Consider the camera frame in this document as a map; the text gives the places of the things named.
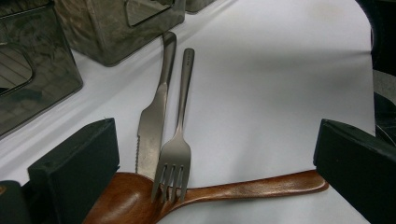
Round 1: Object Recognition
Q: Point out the transparent grey plastic bin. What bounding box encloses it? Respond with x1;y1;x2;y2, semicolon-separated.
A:
52;0;187;67
185;0;217;14
0;0;84;139

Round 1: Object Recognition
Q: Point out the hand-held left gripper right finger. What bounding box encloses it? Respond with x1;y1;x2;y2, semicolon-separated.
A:
312;119;396;224

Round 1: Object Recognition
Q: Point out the metal fork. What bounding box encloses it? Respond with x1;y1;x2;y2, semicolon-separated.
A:
150;47;196;203

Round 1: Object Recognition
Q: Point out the white table mat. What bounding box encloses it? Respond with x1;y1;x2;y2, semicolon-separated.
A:
0;0;376;224

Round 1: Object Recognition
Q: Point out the brown wooden spoon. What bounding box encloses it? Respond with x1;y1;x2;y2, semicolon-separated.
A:
82;169;330;224

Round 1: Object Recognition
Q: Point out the metal table knife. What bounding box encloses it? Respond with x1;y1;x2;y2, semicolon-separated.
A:
134;31;177;181

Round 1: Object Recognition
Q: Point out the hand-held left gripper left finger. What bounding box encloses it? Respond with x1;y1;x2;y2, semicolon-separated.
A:
27;117;120;224

